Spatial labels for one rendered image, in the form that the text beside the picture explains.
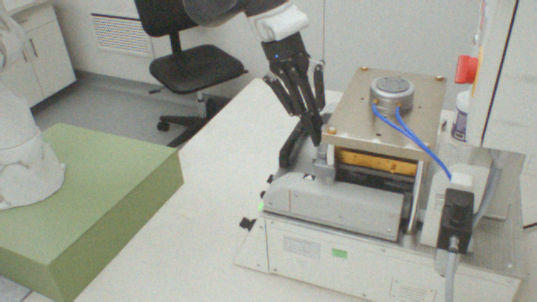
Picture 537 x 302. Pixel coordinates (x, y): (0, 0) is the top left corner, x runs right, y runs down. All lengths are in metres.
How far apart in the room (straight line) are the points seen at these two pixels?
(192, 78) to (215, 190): 1.28
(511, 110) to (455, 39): 1.76
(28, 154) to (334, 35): 1.80
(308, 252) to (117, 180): 0.49
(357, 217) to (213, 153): 0.65
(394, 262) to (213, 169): 0.63
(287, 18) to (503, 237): 0.53
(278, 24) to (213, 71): 1.71
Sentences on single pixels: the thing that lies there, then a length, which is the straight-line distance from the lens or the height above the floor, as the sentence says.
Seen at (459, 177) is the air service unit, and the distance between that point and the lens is 0.72.
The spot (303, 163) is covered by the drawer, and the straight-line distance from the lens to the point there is 0.92.
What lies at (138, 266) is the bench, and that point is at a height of 0.75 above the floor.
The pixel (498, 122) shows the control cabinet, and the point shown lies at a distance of 0.67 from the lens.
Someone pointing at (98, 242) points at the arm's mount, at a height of 0.82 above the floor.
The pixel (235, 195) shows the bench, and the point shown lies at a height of 0.75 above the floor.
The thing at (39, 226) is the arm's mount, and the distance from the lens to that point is 1.07.
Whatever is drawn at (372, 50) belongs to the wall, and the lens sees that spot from 2.49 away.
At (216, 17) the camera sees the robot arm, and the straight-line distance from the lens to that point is 0.80.
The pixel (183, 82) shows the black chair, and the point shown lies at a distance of 2.40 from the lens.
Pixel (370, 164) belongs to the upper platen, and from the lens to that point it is 0.80.
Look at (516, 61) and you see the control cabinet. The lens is 0.63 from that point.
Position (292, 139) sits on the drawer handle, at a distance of 0.92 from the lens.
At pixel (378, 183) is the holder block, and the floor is 0.99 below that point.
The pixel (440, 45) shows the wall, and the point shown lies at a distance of 2.42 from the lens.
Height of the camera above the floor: 1.52
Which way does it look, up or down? 35 degrees down
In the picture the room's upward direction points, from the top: 3 degrees counter-clockwise
